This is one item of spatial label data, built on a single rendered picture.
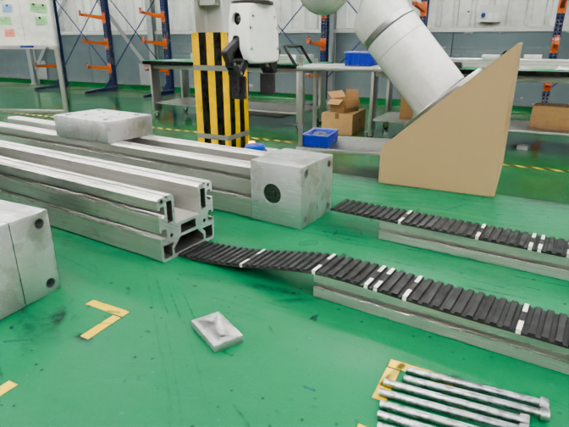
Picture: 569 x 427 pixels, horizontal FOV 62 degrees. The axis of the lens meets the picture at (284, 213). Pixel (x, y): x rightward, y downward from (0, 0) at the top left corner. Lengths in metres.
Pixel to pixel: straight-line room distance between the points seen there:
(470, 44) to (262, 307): 7.77
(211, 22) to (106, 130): 3.20
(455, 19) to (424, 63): 7.22
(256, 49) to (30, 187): 0.43
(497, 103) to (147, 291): 0.64
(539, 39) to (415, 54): 7.09
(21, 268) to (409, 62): 0.79
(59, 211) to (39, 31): 5.50
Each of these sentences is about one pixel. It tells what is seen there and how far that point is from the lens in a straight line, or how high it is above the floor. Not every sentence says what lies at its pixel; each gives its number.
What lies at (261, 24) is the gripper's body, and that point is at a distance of 0.89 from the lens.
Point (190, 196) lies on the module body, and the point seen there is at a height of 0.85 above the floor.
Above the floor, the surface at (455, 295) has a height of 0.81.
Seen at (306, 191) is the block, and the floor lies 0.84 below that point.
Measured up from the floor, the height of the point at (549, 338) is 0.81.
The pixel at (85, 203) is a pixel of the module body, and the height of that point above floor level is 0.83.
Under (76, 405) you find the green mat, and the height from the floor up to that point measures 0.78.
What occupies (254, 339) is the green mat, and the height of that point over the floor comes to 0.78.
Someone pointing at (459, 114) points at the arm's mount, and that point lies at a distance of 0.90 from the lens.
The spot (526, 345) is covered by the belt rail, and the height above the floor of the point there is 0.79.
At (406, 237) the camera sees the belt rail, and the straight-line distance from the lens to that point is 0.67.
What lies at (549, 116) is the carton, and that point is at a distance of 5.38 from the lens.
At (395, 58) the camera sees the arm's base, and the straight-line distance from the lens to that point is 1.04.
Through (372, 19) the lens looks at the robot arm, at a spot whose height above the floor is 1.08.
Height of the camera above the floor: 1.04
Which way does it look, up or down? 20 degrees down
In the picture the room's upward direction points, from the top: straight up
